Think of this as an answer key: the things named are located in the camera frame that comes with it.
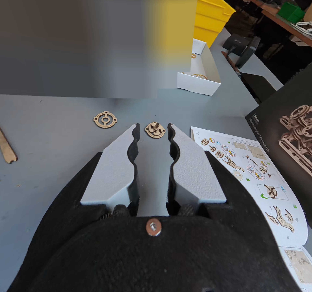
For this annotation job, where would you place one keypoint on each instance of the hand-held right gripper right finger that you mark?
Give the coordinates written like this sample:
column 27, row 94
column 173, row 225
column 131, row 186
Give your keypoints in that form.
column 197, row 175

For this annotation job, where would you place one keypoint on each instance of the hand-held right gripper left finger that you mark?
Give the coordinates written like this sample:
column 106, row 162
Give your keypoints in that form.
column 112, row 175

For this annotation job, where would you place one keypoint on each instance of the wooden hub with axle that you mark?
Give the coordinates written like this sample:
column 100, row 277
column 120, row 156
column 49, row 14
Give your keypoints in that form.
column 156, row 132

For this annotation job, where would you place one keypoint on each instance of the dark model kit box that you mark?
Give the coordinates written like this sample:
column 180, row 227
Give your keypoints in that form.
column 273, row 126

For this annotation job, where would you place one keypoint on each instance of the instruction booklet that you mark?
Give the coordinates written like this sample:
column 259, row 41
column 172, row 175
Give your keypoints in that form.
column 256, row 199

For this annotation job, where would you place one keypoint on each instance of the white cardboard tray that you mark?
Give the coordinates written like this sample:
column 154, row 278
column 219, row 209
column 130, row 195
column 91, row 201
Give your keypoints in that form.
column 199, row 87

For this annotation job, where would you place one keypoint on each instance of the flat wooden stick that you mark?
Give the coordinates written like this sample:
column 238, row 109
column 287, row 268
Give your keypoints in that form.
column 7, row 150

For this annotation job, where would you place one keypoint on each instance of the adjacent grey table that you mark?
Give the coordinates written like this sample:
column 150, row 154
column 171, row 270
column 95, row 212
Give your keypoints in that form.
column 260, row 87

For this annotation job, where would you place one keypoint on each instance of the black desk device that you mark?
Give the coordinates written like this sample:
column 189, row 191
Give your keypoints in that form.
column 237, row 43

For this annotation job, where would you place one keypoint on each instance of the yellow plastic bin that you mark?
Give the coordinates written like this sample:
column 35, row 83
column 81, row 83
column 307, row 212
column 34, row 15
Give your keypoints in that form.
column 212, row 11

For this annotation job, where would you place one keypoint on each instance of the background work table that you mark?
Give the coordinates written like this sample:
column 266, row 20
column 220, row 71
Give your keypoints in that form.
column 268, row 13

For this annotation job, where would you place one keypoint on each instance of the white lattice object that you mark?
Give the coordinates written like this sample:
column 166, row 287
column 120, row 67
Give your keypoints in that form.
column 304, row 27

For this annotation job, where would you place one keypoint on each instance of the green plastic bin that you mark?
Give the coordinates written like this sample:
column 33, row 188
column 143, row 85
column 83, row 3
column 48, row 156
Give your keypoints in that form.
column 290, row 11

